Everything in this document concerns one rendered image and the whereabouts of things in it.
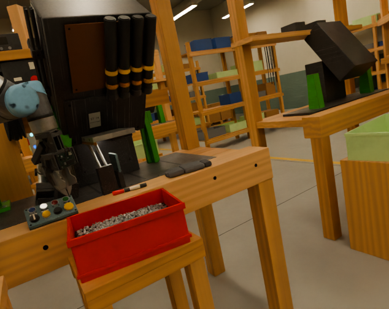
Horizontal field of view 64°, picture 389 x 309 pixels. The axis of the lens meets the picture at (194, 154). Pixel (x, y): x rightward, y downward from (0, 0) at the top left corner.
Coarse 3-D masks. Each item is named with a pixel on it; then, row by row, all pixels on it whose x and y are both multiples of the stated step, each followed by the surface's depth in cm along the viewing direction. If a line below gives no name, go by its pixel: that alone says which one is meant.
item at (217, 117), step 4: (208, 104) 1153; (212, 104) 1126; (216, 104) 1135; (208, 108) 1115; (220, 112) 1095; (224, 112) 1106; (228, 112) 1118; (212, 116) 1077; (216, 116) 1086; (220, 116) 1101; (224, 116) 1106; (228, 116) 1119; (212, 120) 1077; (216, 120) 1087; (220, 120) 1096; (232, 120) 1128; (212, 124) 1123
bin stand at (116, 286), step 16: (192, 240) 89; (160, 256) 84; (176, 256) 86; (192, 256) 89; (112, 272) 81; (128, 272) 79; (144, 272) 81; (160, 272) 84; (176, 272) 110; (192, 272) 90; (80, 288) 80; (96, 288) 75; (112, 288) 77; (128, 288) 79; (176, 288) 110; (192, 288) 92; (208, 288) 93; (96, 304) 75; (176, 304) 111; (208, 304) 93
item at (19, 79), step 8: (0, 64) 131; (8, 64) 132; (16, 64) 134; (24, 64) 135; (32, 64) 137; (8, 72) 132; (16, 72) 134; (24, 72) 135; (32, 72) 137; (40, 72) 139; (16, 80) 134; (24, 80) 136; (32, 80) 137
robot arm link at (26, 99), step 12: (0, 84) 71; (12, 84) 74; (0, 96) 72; (12, 96) 72; (24, 96) 73; (36, 96) 76; (0, 108) 73; (12, 108) 72; (24, 108) 73; (36, 108) 76
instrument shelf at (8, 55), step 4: (28, 48) 135; (0, 52) 129; (4, 52) 130; (8, 52) 131; (12, 52) 132; (16, 52) 132; (20, 52) 133; (24, 52) 134; (28, 52) 135; (0, 56) 129; (4, 56) 130; (8, 56) 131; (12, 56) 132; (16, 56) 132; (20, 56) 133; (24, 56) 134; (28, 56) 135; (0, 60) 130; (4, 60) 130; (8, 60) 131; (12, 60) 133
